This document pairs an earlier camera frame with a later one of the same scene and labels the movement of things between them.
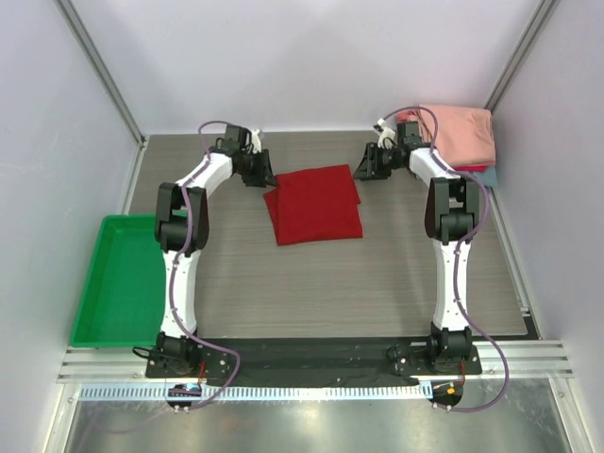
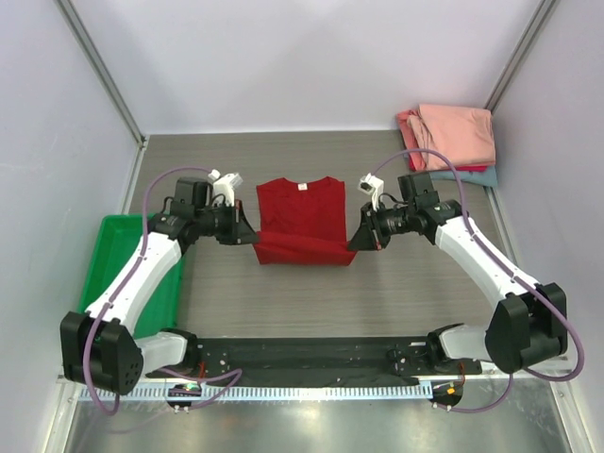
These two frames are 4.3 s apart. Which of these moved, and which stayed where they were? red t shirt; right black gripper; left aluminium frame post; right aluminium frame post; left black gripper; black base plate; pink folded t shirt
Moved: left black gripper; red t shirt; right black gripper
Stayed: black base plate; left aluminium frame post; pink folded t shirt; right aluminium frame post
